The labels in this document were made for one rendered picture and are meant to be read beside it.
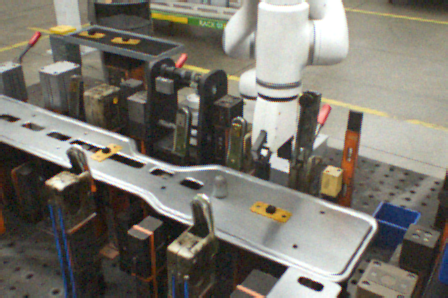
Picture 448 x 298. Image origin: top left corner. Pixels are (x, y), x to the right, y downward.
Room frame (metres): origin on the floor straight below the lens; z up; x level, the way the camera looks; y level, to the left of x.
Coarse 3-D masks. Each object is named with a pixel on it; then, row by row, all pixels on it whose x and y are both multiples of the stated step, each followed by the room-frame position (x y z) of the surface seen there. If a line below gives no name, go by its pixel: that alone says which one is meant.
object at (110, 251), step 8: (120, 160) 1.14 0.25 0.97; (104, 184) 1.12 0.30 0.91; (104, 192) 1.12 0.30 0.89; (112, 192) 1.11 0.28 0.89; (120, 192) 1.13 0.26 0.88; (104, 200) 1.12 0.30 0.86; (112, 200) 1.11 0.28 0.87; (120, 200) 1.13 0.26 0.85; (128, 200) 1.15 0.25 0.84; (112, 208) 1.11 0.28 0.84; (120, 208) 1.13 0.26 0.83; (112, 216) 1.11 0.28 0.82; (112, 224) 1.11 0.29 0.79; (112, 232) 1.11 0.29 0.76; (112, 240) 1.11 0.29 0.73; (104, 248) 1.11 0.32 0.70; (112, 248) 1.11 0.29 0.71; (112, 256) 1.08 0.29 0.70
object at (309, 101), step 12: (300, 96) 0.99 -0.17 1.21; (312, 96) 1.01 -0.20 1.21; (300, 108) 1.01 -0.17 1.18; (312, 108) 1.00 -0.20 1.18; (300, 120) 1.00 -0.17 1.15; (312, 120) 0.99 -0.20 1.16; (300, 132) 1.00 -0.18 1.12; (312, 132) 0.98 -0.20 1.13; (300, 144) 1.00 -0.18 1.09; (312, 144) 0.99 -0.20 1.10
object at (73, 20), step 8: (56, 0) 4.88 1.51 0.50; (64, 0) 4.83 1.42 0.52; (72, 0) 4.90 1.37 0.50; (56, 8) 4.89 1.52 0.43; (64, 8) 4.83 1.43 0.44; (72, 8) 4.89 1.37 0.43; (56, 16) 4.91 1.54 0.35; (64, 16) 4.84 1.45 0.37; (72, 16) 4.88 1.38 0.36; (64, 24) 4.85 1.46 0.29; (72, 24) 4.87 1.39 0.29; (80, 24) 4.95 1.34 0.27; (80, 48) 4.86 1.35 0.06; (88, 48) 4.98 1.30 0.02
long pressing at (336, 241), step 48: (0, 96) 1.47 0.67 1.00; (48, 144) 1.17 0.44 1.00; (96, 144) 1.17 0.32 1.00; (144, 192) 0.95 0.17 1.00; (192, 192) 0.95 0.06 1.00; (240, 192) 0.95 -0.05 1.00; (288, 192) 0.95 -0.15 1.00; (240, 240) 0.79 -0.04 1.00; (288, 240) 0.78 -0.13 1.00; (336, 240) 0.78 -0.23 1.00
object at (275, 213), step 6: (258, 204) 0.90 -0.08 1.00; (264, 204) 0.90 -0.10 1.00; (252, 210) 0.88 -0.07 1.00; (258, 210) 0.88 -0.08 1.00; (264, 210) 0.88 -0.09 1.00; (270, 210) 0.86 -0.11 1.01; (276, 210) 0.88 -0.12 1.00; (282, 210) 0.88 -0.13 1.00; (270, 216) 0.86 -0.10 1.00; (276, 216) 0.86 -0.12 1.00; (288, 216) 0.86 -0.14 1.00; (282, 222) 0.84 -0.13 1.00
